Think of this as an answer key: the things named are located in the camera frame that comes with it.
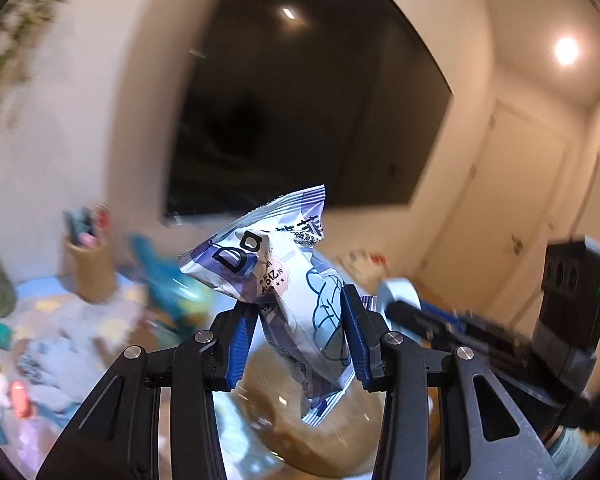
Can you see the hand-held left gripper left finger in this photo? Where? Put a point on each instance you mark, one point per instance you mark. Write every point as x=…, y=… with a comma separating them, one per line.
x=241, y=355

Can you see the black wall television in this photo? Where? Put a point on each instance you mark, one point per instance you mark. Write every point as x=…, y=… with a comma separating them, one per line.
x=305, y=110

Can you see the cardboard pen holder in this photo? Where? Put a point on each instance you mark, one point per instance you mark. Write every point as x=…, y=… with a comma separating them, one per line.
x=90, y=270

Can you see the brown round basket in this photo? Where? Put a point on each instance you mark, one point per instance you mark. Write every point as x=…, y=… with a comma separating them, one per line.
x=340, y=440

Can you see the white purple snack packet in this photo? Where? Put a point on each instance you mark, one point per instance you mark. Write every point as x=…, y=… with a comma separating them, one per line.
x=290, y=280

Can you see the white round roll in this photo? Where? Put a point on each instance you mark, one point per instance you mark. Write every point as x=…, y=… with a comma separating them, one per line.
x=400, y=290

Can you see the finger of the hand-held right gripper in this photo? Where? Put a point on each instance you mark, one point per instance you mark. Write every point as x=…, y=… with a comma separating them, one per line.
x=460, y=332

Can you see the round ceiling light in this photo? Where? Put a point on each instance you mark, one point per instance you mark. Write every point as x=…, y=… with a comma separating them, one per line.
x=566, y=50

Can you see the white door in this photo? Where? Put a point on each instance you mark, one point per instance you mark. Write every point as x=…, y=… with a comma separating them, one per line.
x=505, y=200

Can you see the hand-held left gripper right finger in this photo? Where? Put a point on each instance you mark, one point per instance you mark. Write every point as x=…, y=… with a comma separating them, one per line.
x=354, y=335

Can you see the green plant branches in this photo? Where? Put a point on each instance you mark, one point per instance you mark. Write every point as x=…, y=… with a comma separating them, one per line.
x=15, y=45

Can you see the grey plush toy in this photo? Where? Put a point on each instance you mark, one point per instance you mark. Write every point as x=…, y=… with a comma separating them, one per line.
x=60, y=370

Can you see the scallop patterned mat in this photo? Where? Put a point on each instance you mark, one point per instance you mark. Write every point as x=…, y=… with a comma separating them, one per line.
x=55, y=310

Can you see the bundle of pens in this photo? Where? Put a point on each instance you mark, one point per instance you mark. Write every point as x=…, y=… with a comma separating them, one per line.
x=87, y=225

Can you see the teal wrapped packet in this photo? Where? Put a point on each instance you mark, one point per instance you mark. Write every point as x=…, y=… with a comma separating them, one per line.
x=0, y=335

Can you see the pink soft item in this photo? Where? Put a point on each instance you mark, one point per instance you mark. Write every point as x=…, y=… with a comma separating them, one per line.
x=20, y=400

